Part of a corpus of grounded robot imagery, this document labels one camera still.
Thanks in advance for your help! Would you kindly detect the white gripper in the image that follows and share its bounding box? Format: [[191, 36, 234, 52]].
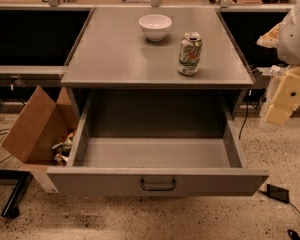
[[256, 0, 300, 126]]

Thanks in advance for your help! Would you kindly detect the green white 7up can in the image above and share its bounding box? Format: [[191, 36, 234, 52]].
[[178, 32, 202, 76]]

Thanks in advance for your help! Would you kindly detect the open grey top drawer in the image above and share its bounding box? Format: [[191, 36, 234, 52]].
[[48, 90, 269, 196]]

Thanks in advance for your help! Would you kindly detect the black power adapter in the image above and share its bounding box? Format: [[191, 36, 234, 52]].
[[266, 184, 289, 204]]

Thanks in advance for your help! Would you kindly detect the white ceramic bowl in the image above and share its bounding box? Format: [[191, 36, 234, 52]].
[[139, 14, 172, 41]]

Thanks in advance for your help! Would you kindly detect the grey metal cabinet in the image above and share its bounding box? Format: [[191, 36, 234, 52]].
[[61, 6, 254, 116]]

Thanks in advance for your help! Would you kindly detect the crumpled trash in box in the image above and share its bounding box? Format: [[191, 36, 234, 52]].
[[52, 131, 76, 166]]

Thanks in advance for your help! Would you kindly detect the brown cardboard box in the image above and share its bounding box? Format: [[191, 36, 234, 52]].
[[1, 86, 79, 165]]

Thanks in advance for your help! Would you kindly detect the black floor stand leg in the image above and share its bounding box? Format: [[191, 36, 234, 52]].
[[0, 169, 30, 219]]

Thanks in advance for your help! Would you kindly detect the black drawer handle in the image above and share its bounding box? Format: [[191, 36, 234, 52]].
[[140, 179, 176, 192]]

